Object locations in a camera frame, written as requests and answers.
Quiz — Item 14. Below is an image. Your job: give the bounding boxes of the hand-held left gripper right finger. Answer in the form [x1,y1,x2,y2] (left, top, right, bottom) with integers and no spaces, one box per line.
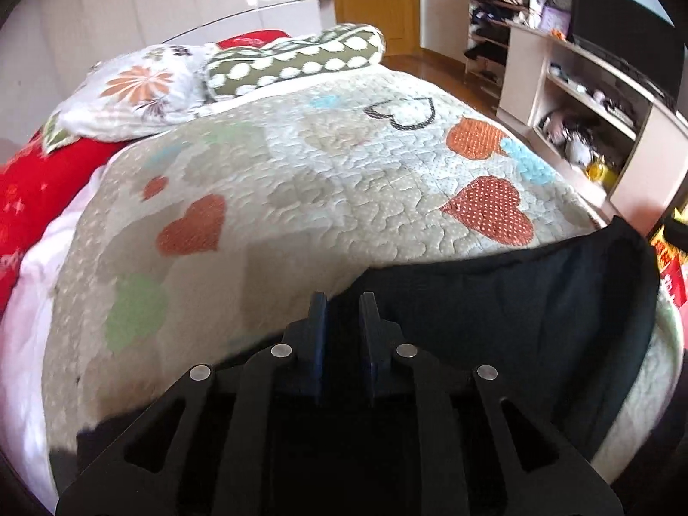
[359,292,625,516]

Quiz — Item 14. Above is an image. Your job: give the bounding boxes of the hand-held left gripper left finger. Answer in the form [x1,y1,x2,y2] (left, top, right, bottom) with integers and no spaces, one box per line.
[55,291,330,516]

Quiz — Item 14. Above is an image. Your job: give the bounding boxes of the black pants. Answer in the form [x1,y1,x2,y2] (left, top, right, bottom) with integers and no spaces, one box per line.
[75,216,663,490]

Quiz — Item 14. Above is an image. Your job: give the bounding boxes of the heart-patterned quilt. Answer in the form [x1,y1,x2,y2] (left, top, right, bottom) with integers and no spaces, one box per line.
[40,67,683,495]

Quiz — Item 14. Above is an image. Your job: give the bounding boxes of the green polka-dot bolster pillow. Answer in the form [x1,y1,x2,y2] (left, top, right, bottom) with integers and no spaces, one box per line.
[201,24,388,103]

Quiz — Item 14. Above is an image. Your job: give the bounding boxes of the plush toys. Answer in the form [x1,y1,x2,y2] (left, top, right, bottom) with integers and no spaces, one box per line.
[540,110,597,165]

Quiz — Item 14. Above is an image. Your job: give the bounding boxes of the yellow toy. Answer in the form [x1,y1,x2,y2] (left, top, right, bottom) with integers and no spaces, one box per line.
[586,158,619,186]

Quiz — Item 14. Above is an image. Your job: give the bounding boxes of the open clothes rack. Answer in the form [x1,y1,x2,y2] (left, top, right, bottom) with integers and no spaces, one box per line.
[463,0,538,98]

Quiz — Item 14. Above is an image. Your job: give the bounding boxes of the white bed sheet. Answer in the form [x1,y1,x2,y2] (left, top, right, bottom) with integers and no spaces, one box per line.
[0,166,108,511]

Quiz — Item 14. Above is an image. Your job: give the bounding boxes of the beige television cabinet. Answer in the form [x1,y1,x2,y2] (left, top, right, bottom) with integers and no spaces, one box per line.
[497,21,688,237]

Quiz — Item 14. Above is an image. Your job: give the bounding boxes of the floral pillow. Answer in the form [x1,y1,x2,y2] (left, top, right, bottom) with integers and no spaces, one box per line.
[40,43,221,154]

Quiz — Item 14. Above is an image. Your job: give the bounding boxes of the red printed packet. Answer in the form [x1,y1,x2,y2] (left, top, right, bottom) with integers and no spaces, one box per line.
[648,220,688,307]

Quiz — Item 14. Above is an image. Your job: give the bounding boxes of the red printed duvet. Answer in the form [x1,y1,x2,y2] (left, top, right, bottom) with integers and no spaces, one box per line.
[0,29,294,315]

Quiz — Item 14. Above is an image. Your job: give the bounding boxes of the wooden door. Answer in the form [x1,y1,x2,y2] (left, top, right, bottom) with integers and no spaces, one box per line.
[328,0,423,57]

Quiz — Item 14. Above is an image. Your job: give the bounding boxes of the black television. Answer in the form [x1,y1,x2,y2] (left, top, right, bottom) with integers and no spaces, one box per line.
[570,0,686,105]

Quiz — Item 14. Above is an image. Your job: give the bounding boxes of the purple picture frame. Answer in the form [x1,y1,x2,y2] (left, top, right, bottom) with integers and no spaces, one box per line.
[539,5,571,33]

